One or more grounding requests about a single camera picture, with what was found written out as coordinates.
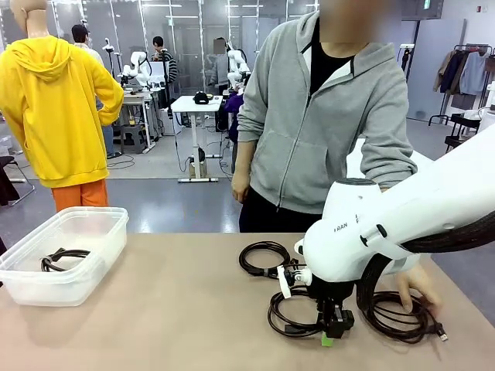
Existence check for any black power cable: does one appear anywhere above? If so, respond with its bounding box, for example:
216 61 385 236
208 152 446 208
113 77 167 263
267 288 329 339

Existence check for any large white table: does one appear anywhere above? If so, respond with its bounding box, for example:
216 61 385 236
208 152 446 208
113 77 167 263
346 138 435 183

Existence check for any black metal chair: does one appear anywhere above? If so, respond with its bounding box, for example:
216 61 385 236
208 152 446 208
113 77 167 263
0 155 36 208

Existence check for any person's right hand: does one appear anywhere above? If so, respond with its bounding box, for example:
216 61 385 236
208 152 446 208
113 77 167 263
230 175 253 205

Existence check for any background person in striped shirt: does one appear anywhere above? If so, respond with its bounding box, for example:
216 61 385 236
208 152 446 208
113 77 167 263
151 36 179 110

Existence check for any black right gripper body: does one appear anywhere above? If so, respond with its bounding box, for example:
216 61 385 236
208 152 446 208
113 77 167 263
308 274 356 312

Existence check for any person in grey hoodie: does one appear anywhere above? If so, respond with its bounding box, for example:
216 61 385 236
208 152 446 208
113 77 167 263
230 0 419 233

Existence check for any black USB cable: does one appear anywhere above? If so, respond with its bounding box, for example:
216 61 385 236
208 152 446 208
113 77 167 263
238 241 299 280

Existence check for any grey step stool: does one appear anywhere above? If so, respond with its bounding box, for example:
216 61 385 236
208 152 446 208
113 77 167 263
119 124 147 155

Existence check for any mannequin in yellow hoodie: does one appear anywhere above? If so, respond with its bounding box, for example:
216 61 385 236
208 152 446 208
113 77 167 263
0 0 125 213

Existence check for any thin dark brown cable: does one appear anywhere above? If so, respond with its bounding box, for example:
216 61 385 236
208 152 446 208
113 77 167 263
361 290 450 345

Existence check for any person's left hand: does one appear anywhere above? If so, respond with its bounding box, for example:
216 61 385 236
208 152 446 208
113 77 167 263
397 265 445 313

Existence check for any person's left forearm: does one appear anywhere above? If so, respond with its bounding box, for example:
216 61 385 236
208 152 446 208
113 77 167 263
360 145 419 193

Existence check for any person's right forearm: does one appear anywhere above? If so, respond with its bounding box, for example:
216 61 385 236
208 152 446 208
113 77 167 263
231 141 258 179

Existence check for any black clothes rack with garments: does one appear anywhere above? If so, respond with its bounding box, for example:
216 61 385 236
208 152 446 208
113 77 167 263
427 43 495 127

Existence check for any black utility cart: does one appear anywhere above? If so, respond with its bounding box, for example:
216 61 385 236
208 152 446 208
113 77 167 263
443 111 483 154

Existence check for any black braided right arm sleeve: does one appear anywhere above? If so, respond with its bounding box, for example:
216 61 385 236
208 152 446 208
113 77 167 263
355 210 495 316

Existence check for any short black cable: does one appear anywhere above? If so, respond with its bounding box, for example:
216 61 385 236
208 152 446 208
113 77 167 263
39 247 91 273

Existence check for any white standing desk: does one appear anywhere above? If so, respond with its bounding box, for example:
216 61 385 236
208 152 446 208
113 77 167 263
170 95 225 183

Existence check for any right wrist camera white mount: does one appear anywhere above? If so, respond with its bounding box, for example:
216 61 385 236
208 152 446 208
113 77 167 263
276 260 313 299

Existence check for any background person in grey top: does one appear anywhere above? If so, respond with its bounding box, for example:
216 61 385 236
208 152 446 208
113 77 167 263
208 37 231 96

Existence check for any background person with black cap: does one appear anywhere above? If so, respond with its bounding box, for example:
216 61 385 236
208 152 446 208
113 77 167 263
71 23 124 160

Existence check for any clear plastic storage container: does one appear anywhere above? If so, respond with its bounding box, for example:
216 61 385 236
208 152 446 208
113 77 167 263
0 206 129 308

